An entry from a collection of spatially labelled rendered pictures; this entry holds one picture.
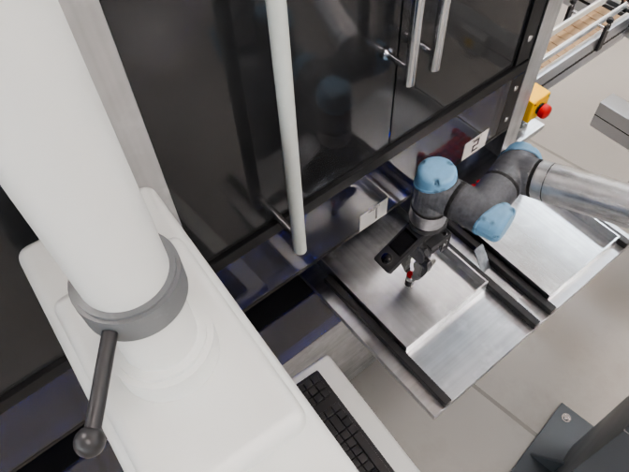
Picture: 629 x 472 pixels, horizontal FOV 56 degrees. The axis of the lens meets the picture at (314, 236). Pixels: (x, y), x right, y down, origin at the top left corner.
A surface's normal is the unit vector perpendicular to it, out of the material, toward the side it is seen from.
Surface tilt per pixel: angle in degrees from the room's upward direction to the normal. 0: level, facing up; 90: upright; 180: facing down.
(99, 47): 90
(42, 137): 90
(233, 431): 0
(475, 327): 0
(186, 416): 0
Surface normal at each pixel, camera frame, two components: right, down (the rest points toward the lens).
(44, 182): 0.22, 0.79
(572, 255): -0.04, -0.57
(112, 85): 0.62, 0.62
